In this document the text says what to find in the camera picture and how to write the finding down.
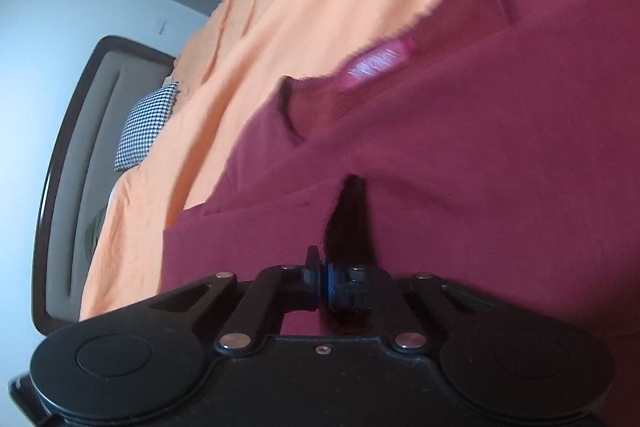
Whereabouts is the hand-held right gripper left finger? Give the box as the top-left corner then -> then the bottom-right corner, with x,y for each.
149,246 -> 327,354

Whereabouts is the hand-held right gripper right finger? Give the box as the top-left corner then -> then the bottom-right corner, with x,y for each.
325,263 -> 502,354

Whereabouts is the maroon shirt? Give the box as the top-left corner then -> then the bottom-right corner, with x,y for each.
160,0 -> 640,427

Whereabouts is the green cloth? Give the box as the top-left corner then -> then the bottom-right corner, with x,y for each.
85,207 -> 109,259

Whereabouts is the checkered pillow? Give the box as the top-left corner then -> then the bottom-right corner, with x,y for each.
114,82 -> 181,172

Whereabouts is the dark padded headboard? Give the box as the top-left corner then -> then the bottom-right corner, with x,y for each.
32,35 -> 176,338

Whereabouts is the orange bed sheet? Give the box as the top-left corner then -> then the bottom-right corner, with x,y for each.
79,0 -> 640,323

